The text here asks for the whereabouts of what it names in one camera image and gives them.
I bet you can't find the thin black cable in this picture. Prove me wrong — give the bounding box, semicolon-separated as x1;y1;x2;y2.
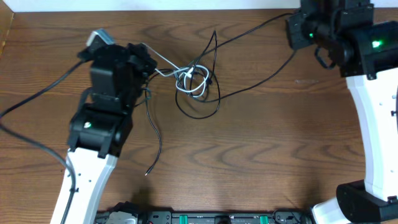
133;29;218;177

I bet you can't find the white usb cable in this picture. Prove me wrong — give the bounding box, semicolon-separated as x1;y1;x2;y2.
141;42;210;98

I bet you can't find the thick black cable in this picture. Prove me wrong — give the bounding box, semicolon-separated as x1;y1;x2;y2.
174;12;298;120

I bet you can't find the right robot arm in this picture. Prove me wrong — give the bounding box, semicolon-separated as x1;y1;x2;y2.
286;0;397;223

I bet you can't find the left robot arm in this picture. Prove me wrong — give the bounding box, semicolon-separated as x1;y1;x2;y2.
51;42;157;223

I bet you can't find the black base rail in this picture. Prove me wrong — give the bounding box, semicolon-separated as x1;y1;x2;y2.
94;202;314;224

